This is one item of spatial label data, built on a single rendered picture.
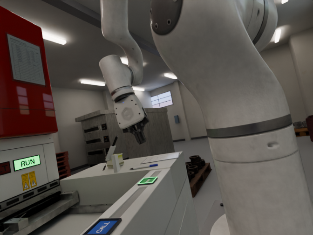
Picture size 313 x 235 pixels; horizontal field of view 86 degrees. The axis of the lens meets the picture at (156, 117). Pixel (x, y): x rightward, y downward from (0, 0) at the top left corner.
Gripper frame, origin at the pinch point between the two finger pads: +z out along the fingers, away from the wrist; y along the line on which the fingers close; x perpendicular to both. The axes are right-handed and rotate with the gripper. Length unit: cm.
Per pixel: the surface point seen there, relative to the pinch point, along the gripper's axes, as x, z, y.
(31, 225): -9, 14, -50
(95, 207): 8.0, 19.7, -36.5
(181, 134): 1018, 30, -177
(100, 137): 523, -94, -394
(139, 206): -17.2, 16.0, 0.7
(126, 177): 15.0, 13.6, -20.5
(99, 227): -26.0, 14.6, -4.2
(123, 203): -14.9, 14.8, -5.2
